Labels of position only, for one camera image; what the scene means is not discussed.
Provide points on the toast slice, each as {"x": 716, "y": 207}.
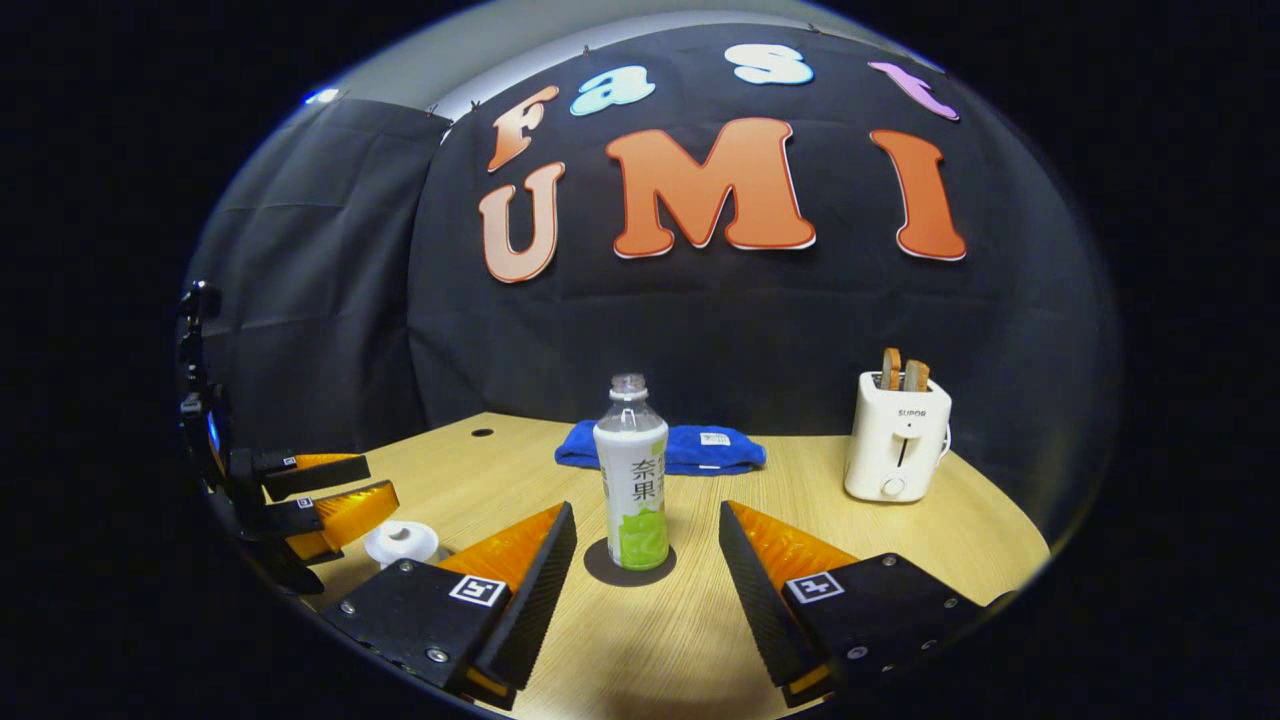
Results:
{"x": 916, "y": 376}
{"x": 891, "y": 368}

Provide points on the ceiling light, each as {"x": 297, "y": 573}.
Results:
{"x": 322, "y": 96}

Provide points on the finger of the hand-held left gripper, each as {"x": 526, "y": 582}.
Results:
{"x": 320, "y": 472}
{"x": 345, "y": 515}

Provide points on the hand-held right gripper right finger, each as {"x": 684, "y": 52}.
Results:
{"x": 765, "y": 610}

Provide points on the dark brown round coaster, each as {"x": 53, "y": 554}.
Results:
{"x": 600, "y": 570}

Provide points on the white toaster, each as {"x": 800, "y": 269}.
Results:
{"x": 880, "y": 440}

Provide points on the blue folded towel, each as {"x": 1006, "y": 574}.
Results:
{"x": 715, "y": 450}

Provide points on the clear water bottle green label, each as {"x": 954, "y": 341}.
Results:
{"x": 632, "y": 480}

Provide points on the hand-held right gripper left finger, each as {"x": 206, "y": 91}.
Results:
{"x": 530, "y": 600}

